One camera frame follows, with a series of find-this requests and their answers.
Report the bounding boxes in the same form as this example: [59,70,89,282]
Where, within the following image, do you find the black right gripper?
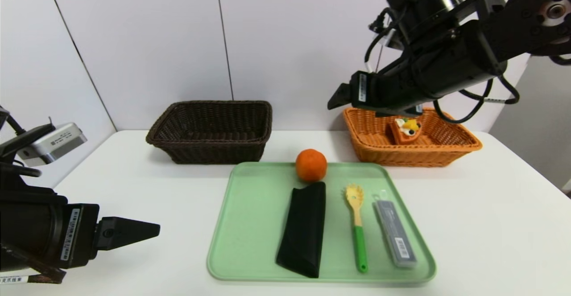
[327,58,424,110]

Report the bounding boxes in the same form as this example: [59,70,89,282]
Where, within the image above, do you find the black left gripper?
[0,187,161,271]

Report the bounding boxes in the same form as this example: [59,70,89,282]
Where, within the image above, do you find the toy waffle slice with cream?
[390,117,422,145]

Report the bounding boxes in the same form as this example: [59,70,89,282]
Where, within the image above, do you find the orange fruit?
[295,149,328,183]

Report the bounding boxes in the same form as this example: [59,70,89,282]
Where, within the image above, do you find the black glasses pouch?
[275,181,327,279]

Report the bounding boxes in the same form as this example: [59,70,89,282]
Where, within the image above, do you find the bamboo pasta spoon green handle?
[345,184,368,273]

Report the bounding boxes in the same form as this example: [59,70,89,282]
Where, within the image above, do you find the orange wicker basket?
[342,107,482,167]

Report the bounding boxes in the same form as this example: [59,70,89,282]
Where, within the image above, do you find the dark brown wicker basket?
[146,100,273,164]

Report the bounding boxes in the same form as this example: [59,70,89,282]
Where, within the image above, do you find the light green plastic tray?
[207,162,437,284]

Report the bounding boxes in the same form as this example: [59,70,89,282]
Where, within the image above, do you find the grey pencil lead case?
[374,191,418,268]

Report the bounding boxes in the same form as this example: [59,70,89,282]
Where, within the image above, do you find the left arm braided black cable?
[0,243,67,284]

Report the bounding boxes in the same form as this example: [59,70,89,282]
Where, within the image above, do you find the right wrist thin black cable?
[365,6,520,124]

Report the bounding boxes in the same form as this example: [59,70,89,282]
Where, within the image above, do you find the wrist thin black cable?
[365,6,520,124]
[0,106,25,136]

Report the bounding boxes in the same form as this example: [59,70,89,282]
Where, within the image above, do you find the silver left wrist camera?
[17,123,88,166]

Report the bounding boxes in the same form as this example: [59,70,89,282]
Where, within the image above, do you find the left wrist thin black cable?
[0,106,25,136]

